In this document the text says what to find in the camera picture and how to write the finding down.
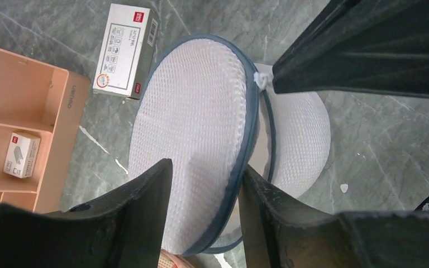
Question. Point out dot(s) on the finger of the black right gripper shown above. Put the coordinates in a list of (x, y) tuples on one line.
[(375, 47)]

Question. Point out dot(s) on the orange plastic file organizer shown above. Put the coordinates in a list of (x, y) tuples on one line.
[(45, 101)]

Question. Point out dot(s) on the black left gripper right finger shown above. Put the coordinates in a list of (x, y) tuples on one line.
[(280, 231)]

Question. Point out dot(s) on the small white staples box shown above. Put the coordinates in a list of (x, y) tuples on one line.
[(21, 155)]

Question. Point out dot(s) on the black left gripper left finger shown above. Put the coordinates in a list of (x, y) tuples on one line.
[(122, 228)]

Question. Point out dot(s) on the white mesh laundry bag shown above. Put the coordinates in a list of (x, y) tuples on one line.
[(201, 108)]

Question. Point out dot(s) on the floral peach bra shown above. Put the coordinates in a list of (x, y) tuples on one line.
[(168, 260)]

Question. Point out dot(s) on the white grey deli box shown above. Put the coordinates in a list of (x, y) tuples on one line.
[(127, 51)]

